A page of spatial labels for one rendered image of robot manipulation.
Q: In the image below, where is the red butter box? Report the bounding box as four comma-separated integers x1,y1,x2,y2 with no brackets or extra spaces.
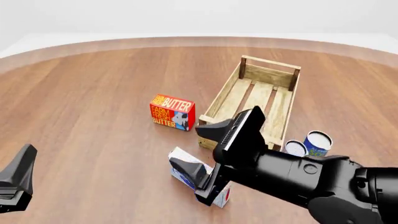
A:
149,93,196,132

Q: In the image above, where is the small white-topped tin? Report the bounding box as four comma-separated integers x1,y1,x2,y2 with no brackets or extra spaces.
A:
284,139,310,158

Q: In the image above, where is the blue soup tin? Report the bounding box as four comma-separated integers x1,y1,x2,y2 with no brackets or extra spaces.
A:
303,130,333,159

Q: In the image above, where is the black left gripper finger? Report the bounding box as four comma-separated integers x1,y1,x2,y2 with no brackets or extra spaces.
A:
0,144,38,195

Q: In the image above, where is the white printed food box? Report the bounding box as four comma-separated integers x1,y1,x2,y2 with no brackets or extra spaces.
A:
167,146,233,209

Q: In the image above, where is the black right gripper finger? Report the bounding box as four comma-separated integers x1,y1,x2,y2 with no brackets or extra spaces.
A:
169,157,213,191
195,118,236,144

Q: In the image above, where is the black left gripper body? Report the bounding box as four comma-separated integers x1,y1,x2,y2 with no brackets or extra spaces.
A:
0,185,34,214

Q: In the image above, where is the wooden slat tray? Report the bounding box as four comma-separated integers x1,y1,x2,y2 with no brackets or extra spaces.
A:
197,54,302,152

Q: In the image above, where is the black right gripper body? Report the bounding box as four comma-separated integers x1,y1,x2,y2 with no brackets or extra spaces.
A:
194,105,268,207

